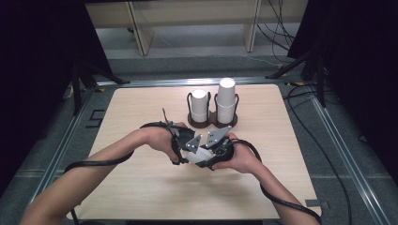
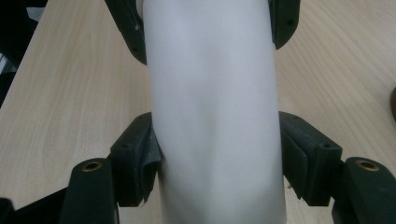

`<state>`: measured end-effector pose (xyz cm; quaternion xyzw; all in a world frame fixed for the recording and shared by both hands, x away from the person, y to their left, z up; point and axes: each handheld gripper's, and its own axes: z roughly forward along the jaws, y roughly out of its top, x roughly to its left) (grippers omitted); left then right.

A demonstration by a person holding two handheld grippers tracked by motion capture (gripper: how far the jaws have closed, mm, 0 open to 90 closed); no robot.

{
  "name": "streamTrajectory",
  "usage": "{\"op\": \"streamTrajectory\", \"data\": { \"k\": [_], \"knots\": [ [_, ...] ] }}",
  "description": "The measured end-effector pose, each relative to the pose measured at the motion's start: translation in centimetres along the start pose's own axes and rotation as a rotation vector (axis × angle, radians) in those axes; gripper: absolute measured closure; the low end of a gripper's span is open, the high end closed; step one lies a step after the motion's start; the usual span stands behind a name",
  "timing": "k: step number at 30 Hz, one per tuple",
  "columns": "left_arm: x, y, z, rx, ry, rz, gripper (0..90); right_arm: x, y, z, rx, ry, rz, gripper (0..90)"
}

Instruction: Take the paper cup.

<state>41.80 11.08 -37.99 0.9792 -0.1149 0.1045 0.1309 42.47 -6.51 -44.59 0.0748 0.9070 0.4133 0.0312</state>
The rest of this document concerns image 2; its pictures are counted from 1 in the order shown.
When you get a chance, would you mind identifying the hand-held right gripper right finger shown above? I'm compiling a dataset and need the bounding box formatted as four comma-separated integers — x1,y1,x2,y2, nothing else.
278,110,344,207

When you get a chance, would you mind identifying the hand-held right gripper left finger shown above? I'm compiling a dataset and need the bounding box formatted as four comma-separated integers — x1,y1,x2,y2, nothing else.
108,111,163,208

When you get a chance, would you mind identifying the stack of white paper cups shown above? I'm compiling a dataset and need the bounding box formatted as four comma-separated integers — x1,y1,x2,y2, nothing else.
135,0,288,224

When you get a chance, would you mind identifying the dark brown double cup holder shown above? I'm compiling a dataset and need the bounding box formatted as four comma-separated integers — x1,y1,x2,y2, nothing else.
389,87,396,123

